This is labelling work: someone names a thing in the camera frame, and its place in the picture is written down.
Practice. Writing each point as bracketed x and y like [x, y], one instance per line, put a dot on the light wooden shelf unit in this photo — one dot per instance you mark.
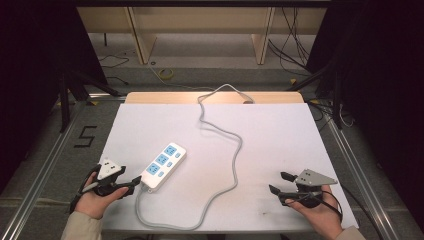
[200, 20]

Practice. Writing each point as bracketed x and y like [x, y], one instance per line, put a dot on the aluminium floor rail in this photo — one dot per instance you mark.
[361, 186]
[36, 180]

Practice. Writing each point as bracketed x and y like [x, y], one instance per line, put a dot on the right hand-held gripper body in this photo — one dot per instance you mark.
[311, 179]

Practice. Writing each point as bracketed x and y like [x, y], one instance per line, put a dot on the yellow tape roll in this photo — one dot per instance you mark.
[165, 73]

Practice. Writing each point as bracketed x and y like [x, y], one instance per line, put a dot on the white power strip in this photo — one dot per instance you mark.
[163, 168]

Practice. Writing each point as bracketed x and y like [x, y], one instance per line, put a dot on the black metal stand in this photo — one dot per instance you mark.
[64, 100]
[337, 100]

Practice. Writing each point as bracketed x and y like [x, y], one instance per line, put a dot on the person's right hand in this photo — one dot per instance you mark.
[323, 216]

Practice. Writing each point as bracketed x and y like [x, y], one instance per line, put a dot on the dark curtain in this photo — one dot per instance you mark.
[383, 83]
[30, 76]

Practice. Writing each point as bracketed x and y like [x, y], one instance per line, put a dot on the person's left hand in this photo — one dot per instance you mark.
[93, 203]

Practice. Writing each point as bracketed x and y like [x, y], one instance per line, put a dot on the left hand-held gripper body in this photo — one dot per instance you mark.
[107, 169]

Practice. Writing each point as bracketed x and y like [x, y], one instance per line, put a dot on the white table cover sheet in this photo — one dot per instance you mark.
[273, 150]

